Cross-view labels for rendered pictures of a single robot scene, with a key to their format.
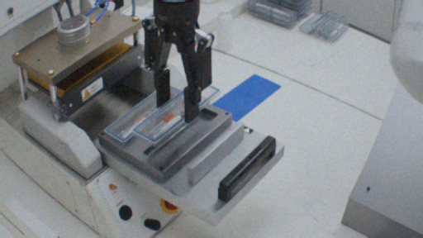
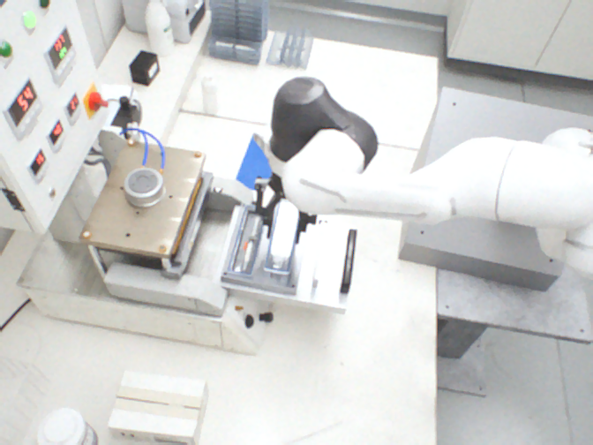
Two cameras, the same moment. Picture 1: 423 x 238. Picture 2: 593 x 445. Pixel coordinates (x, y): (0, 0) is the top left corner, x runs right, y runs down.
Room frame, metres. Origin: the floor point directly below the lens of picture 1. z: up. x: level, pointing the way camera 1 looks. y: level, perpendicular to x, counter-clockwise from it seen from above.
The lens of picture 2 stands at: (0.20, 0.38, 1.99)
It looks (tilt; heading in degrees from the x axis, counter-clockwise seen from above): 55 degrees down; 327
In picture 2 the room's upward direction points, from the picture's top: 7 degrees clockwise
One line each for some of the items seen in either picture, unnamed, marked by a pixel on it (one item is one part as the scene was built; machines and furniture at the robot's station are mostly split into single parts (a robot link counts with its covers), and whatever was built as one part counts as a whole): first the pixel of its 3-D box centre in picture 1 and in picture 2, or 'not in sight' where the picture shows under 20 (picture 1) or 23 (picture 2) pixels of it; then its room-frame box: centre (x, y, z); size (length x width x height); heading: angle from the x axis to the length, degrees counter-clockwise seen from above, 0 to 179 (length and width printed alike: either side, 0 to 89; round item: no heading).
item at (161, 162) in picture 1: (163, 129); (267, 246); (0.76, 0.09, 0.98); 0.20 x 0.17 x 0.03; 144
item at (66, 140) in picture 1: (55, 134); (167, 290); (0.76, 0.32, 0.96); 0.25 x 0.05 x 0.07; 54
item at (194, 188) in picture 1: (183, 144); (288, 253); (0.73, 0.05, 0.97); 0.30 x 0.22 x 0.08; 54
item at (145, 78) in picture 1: (142, 73); (205, 191); (0.98, 0.15, 0.96); 0.26 x 0.05 x 0.07; 54
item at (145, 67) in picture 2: not in sight; (145, 68); (1.64, 0.11, 0.83); 0.09 x 0.06 x 0.07; 136
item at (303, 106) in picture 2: not in sight; (324, 127); (0.70, 0.03, 1.39); 0.18 x 0.10 x 0.13; 30
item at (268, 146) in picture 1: (249, 167); (349, 260); (0.65, -0.06, 0.99); 0.15 x 0.02 x 0.04; 144
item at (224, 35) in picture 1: (225, 28); (209, 93); (1.46, -0.04, 0.82); 0.05 x 0.05 x 0.14
